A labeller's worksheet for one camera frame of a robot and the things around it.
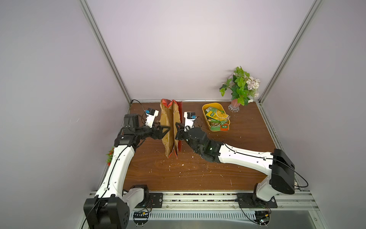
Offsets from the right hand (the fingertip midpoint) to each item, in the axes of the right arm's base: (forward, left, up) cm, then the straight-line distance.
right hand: (177, 119), depth 71 cm
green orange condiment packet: (+11, -28, -24) cm, 38 cm away
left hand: (0, +7, -5) cm, 9 cm away
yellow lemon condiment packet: (+22, -26, -23) cm, 41 cm away
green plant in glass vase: (+23, -38, +1) cm, 45 cm away
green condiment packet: (+17, -22, -25) cm, 37 cm away
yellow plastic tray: (+34, -27, -26) cm, 50 cm away
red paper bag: (+3, +3, +1) cm, 5 cm away
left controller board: (-39, +19, -33) cm, 55 cm away
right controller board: (-37, -44, -33) cm, 66 cm away
